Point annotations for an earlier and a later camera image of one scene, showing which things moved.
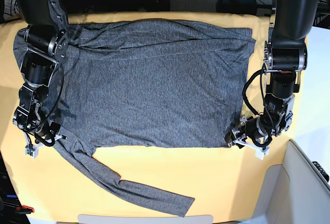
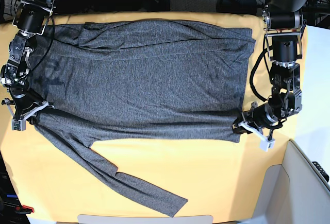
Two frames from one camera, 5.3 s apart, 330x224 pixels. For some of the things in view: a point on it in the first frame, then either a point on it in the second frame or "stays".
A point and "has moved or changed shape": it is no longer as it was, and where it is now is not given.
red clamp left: [25, 209] stays
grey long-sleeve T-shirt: [129, 83] has moved or changed shape
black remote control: [324, 173] stays
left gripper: [47, 133] → [27, 102]
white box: [293, 192] stays
